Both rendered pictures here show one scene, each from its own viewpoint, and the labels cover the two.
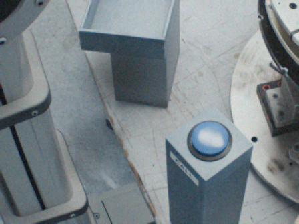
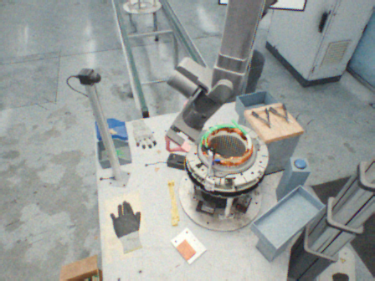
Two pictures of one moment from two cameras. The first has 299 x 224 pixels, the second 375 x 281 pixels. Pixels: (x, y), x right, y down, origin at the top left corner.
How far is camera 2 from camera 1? 1.25 m
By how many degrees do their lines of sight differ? 67
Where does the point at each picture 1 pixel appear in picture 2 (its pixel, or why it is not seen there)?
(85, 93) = not seen: outside the picture
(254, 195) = (264, 194)
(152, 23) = (293, 202)
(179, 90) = not seen: hidden behind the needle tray
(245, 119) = (254, 209)
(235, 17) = (227, 244)
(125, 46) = (309, 196)
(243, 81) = (246, 219)
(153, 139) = not seen: hidden behind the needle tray
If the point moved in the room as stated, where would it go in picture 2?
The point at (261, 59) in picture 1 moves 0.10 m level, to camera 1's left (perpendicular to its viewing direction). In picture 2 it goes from (234, 221) to (254, 237)
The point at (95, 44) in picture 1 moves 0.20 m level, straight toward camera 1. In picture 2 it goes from (318, 205) to (331, 167)
